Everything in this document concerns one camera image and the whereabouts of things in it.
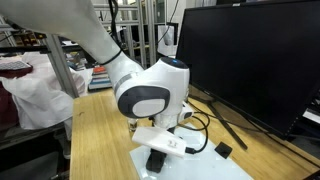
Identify small white whiteboard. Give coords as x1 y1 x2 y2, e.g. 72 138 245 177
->
129 124 254 180

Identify grey calculator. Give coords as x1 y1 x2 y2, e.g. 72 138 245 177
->
0 59 33 72

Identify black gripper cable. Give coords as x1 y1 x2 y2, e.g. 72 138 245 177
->
177 111 211 155

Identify small black block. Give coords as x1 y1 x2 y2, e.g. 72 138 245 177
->
214 141 234 160

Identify black computer monitor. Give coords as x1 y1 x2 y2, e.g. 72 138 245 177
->
175 0 320 138

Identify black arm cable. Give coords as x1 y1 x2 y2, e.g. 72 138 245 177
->
98 0 125 67

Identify black felt eraser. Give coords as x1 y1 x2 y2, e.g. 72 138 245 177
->
145 161 166 174

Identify white hanging bag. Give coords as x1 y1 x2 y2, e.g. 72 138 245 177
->
156 24 178 57

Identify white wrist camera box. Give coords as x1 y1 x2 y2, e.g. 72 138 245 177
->
131 126 188 159

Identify aluminium frame post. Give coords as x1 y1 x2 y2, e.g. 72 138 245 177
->
44 33 80 100

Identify stack of books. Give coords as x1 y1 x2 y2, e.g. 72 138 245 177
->
87 65 113 91

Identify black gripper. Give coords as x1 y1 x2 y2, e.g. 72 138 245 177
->
149 126 177 164

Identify black monitor stand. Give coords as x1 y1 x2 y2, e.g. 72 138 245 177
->
189 94 250 151

